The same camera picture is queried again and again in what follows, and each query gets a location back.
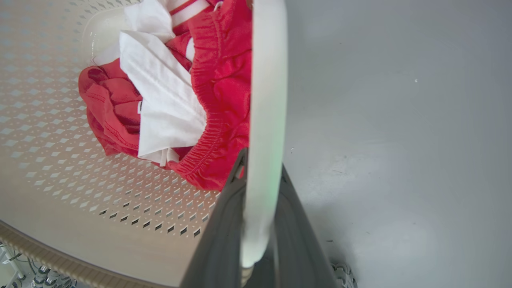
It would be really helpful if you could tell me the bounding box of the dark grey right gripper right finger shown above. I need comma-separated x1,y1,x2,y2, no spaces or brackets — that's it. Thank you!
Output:
244,163,339,288

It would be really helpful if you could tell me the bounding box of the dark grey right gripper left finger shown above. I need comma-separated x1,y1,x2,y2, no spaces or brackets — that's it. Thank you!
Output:
180,147,249,288

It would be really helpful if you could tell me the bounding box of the white perforated laundry basket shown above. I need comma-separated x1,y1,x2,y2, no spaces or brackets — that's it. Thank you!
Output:
0,0,288,288

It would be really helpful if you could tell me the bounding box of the white cloth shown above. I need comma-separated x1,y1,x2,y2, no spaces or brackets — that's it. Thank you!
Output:
91,0,208,167

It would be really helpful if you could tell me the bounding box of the red white striped garment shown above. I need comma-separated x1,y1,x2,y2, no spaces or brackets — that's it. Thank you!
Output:
165,0,224,72

